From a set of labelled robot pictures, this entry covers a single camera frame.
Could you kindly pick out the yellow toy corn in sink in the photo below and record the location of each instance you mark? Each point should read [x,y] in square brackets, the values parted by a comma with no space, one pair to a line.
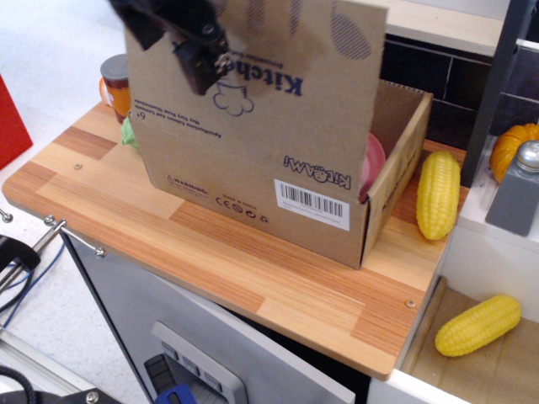
[478,326]

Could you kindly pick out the orange toy pumpkin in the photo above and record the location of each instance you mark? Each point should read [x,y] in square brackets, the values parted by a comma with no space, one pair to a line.
[506,146]

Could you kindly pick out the grey salt shaker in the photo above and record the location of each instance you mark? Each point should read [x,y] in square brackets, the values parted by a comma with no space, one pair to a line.
[516,201]

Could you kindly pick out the pink plastic plate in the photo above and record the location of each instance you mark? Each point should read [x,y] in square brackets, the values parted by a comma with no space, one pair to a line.
[373,165]

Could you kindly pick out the orange can with grey lid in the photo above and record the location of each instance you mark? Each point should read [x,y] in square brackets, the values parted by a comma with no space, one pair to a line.
[115,85]

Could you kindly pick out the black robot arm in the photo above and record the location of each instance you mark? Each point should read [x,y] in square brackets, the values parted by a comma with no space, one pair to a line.
[149,21]

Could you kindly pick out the green toy vegetable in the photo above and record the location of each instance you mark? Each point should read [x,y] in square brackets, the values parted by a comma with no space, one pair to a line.
[127,134]

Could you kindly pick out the brown cardboard box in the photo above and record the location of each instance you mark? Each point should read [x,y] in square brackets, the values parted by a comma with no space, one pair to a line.
[279,142]

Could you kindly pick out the grey toy oven door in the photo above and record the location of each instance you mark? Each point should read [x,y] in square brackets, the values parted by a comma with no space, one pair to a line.
[220,357]

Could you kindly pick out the red box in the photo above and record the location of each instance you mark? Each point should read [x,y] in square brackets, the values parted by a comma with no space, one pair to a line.
[15,139]

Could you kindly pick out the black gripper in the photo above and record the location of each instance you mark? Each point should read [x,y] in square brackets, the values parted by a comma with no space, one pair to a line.
[203,52]

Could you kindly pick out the yellow toy corn on counter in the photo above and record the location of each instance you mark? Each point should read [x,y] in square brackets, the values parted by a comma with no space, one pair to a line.
[438,195]

